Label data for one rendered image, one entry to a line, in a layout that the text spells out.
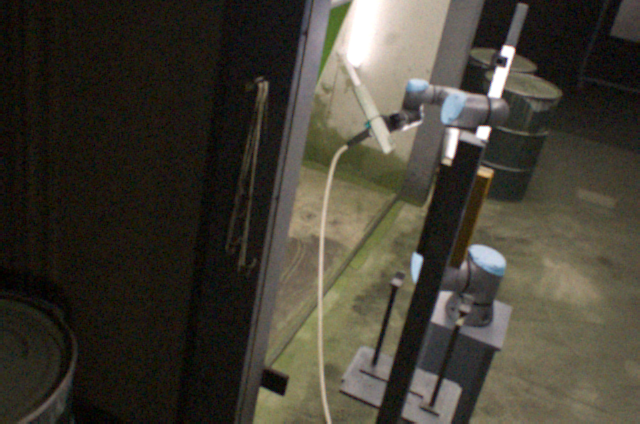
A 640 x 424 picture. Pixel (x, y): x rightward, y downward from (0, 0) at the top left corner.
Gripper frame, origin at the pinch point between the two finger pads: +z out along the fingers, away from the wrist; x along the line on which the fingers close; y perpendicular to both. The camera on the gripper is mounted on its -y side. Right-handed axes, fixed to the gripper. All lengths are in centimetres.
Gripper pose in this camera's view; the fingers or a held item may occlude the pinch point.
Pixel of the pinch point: (371, 129)
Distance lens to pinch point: 283.9
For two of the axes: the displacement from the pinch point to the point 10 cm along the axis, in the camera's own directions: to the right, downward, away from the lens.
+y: -6.4, 3.5, 6.8
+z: -6.4, 2.5, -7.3
